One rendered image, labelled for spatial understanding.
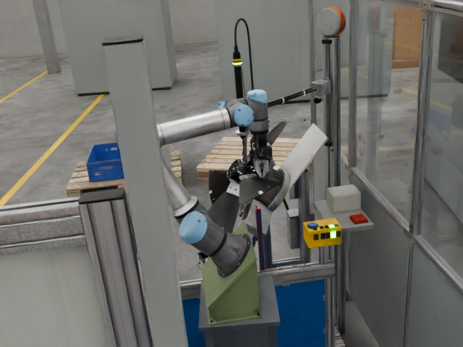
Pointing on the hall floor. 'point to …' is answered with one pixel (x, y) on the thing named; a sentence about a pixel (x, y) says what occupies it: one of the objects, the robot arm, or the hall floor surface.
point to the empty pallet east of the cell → (235, 149)
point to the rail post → (331, 312)
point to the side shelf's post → (342, 285)
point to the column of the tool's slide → (331, 172)
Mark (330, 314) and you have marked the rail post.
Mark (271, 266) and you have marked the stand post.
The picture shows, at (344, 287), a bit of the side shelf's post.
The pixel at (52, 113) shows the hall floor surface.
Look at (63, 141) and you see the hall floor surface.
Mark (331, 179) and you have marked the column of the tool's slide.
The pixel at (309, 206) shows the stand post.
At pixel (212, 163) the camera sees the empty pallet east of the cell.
